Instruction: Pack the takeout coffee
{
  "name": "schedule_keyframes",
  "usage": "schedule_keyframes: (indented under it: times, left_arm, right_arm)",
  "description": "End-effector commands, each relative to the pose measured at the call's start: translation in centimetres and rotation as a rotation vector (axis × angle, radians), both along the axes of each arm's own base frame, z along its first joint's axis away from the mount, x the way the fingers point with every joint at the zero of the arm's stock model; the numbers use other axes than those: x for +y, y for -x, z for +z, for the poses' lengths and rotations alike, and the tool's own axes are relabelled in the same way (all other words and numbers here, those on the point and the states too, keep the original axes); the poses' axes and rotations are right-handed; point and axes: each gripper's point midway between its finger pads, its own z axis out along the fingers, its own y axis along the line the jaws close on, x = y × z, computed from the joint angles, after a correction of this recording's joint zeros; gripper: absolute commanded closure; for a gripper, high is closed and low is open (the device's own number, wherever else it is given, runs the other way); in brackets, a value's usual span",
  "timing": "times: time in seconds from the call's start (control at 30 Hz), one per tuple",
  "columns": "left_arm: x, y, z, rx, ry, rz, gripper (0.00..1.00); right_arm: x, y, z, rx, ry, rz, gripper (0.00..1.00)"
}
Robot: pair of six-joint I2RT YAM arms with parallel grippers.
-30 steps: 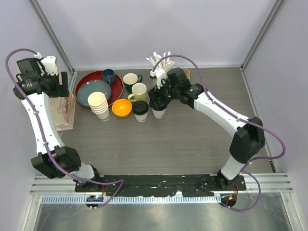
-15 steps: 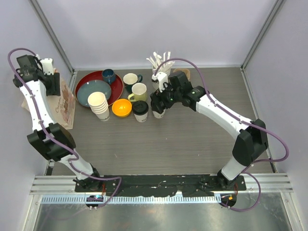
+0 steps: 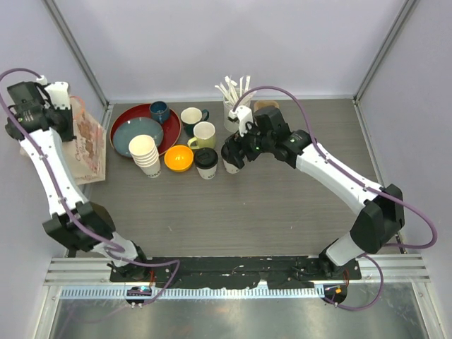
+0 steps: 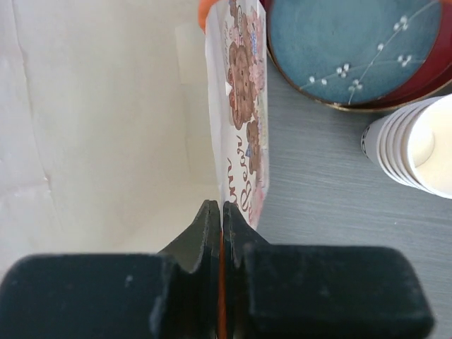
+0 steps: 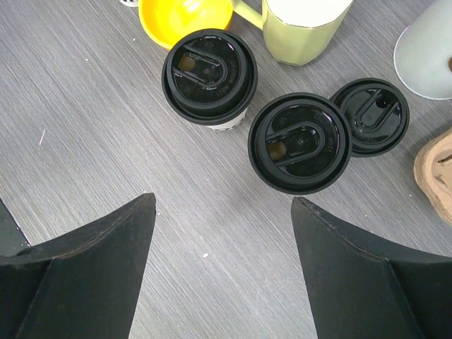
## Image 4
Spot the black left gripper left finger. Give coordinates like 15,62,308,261
1,201,220,338

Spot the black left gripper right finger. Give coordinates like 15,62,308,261
223,203,434,338

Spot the brown paper bag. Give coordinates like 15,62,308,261
1,1,269,267

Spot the stack of white paper cups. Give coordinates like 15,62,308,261
361,95,451,199

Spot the blue-grey plate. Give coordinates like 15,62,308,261
268,0,444,107

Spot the red round tray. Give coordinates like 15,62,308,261
260,0,452,113

